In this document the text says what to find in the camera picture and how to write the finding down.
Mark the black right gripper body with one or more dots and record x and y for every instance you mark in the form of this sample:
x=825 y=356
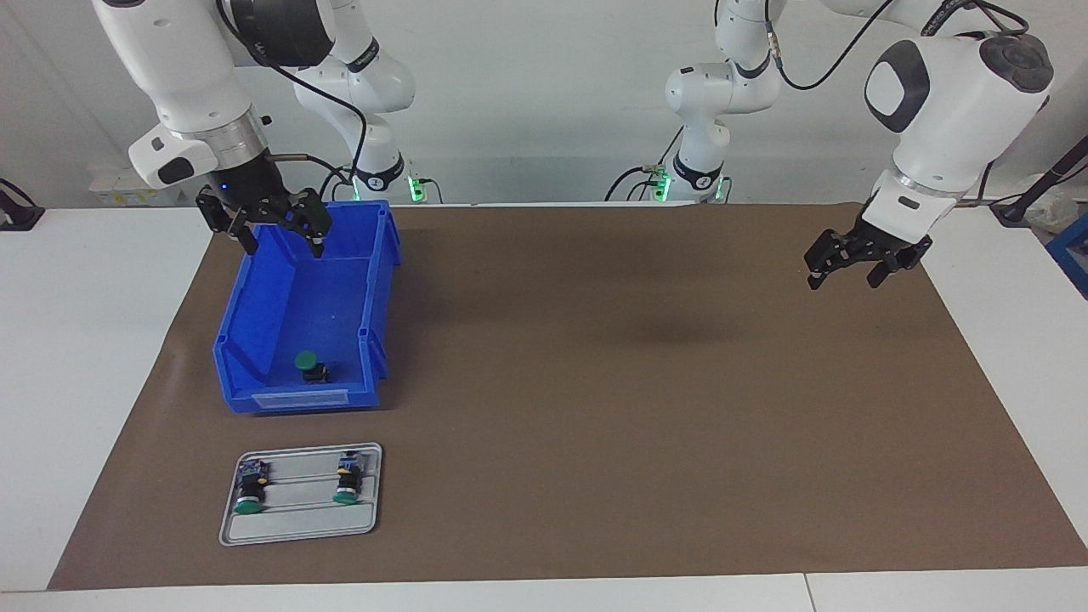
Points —
x=251 y=197

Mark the blue frame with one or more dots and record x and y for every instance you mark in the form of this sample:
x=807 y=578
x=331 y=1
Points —
x=1073 y=251

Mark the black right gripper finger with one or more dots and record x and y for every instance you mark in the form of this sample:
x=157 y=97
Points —
x=221 y=219
x=313 y=217

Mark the black table clamp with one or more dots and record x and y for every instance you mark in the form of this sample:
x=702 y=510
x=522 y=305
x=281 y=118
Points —
x=21 y=217

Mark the clear plastic bag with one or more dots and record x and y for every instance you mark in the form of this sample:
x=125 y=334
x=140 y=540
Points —
x=1054 y=212

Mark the black slanted stand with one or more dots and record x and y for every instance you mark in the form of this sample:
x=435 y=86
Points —
x=1062 y=166

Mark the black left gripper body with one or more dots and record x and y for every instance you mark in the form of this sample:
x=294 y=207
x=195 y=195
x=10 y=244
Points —
x=875 y=242

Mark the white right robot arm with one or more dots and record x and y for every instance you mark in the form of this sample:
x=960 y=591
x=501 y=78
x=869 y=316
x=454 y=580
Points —
x=187 y=76

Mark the green push button switch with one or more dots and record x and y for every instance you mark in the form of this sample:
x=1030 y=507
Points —
x=250 y=491
x=347 y=480
x=310 y=365

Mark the grey metal tray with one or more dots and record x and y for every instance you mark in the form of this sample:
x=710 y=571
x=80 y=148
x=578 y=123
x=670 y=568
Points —
x=302 y=523

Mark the white power strip box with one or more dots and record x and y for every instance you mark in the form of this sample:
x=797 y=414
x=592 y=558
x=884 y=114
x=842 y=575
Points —
x=106 y=187

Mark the brown paper table mat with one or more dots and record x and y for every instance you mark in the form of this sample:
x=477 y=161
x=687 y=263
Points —
x=544 y=493

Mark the blue plastic storage bin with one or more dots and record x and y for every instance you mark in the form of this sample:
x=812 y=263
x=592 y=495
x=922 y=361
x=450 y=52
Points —
x=297 y=340

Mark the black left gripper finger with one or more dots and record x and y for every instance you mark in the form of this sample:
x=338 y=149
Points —
x=901 y=259
x=829 y=253

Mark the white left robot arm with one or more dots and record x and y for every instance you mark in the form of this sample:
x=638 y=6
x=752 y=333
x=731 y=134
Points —
x=952 y=119

